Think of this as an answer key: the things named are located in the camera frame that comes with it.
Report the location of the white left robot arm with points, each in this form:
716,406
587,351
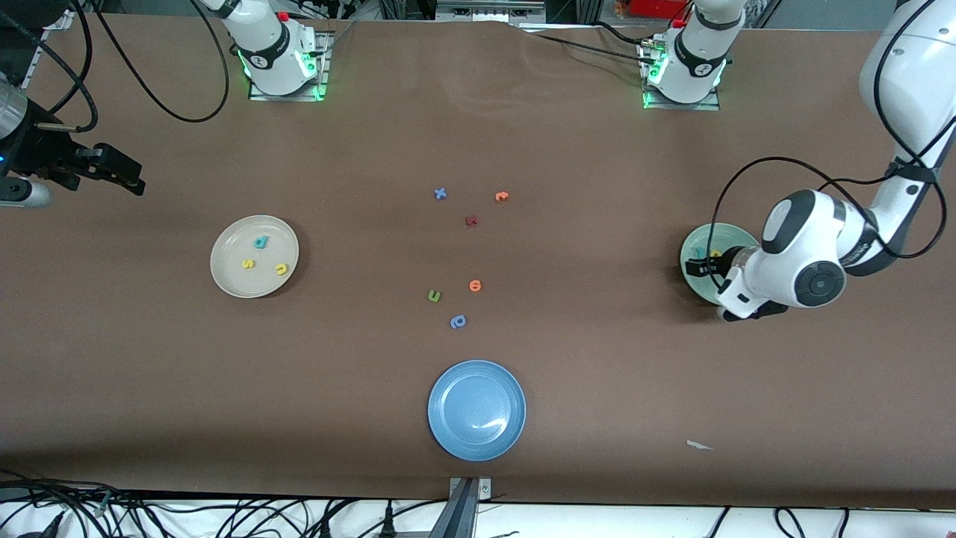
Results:
911,67

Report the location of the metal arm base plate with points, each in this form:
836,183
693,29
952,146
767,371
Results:
323,71
680,107

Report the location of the black power plug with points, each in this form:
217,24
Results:
326,530
388,527

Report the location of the blue foam letter a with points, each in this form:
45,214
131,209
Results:
458,322

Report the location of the grey metal equipment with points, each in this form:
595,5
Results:
489,9

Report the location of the aluminium profile bracket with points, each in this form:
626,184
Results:
469,489

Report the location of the blue round plate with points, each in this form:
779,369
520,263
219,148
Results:
476,410

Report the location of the white paper scrap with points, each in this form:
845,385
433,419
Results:
698,445

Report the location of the red box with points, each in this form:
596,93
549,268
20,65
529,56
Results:
650,7

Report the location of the beige round plate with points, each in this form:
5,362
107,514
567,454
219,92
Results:
254,284

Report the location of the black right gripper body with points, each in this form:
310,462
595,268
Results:
45,155

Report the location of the brown table cover sheet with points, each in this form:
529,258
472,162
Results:
478,134

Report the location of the green round plate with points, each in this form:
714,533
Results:
696,288

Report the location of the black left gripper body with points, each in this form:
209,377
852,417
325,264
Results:
718,267

